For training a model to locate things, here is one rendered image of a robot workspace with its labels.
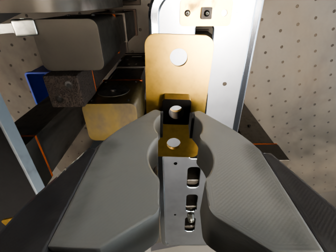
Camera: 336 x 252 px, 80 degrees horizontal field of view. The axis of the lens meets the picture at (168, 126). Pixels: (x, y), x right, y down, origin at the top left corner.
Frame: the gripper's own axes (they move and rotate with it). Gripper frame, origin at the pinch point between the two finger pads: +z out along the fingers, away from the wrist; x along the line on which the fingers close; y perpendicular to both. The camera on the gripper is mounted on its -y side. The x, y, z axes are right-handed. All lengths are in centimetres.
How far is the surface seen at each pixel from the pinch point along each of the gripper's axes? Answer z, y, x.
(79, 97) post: 17.4, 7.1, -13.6
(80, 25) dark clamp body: 19.5, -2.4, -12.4
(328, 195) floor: 128, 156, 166
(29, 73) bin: 48, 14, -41
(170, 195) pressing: 27.4, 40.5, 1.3
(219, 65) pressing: 27.5, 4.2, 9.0
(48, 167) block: 18.7, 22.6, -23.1
